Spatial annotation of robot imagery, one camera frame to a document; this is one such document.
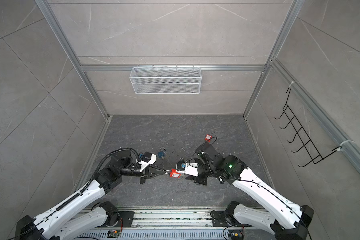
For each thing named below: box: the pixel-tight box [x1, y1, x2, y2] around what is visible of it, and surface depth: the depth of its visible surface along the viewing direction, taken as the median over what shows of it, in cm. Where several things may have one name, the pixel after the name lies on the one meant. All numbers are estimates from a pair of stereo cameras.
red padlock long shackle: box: [169, 168, 182, 179], surface depth 66 cm
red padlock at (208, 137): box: [204, 134, 213, 142], surface depth 106 cm
